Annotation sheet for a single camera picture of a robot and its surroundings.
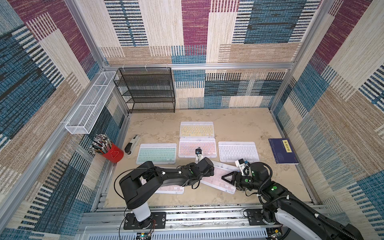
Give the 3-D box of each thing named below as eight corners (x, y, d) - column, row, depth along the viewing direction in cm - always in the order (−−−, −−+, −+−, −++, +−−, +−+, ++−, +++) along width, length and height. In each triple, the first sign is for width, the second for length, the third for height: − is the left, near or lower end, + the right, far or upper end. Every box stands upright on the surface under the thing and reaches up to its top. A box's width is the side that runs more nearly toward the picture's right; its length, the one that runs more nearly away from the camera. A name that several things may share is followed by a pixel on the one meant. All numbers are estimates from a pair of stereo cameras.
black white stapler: (126, 154, 99) (123, 150, 95) (136, 138, 107) (134, 133, 103) (130, 155, 98) (127, 151, 94) (140, 139, 107) (138, 134, 102)
